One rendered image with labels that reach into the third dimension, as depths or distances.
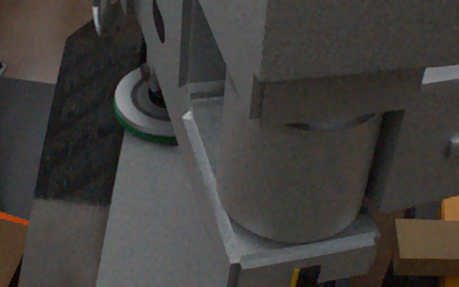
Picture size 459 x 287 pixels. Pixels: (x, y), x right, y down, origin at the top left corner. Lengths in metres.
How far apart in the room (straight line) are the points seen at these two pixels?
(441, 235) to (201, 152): 0.66
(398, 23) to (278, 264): 0.41
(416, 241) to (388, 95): 0.78
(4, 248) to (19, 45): 1.10
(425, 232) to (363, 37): 0.97
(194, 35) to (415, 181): 0.35
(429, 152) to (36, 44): 2.52
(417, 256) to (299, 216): 0.66
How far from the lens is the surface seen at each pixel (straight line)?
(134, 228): 1.71
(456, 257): 1.75
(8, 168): 2.99
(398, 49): 0.87
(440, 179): 1.18
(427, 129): 1.09
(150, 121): 1.87
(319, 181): 1.06
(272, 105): 0.95
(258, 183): 1.08
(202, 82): 1.30
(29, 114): 3.17
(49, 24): 3.59
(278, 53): 0.82
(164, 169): 1.82
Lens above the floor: 2.09
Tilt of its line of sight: 42 degrees down
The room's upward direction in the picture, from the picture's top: 3 degrees clockwise
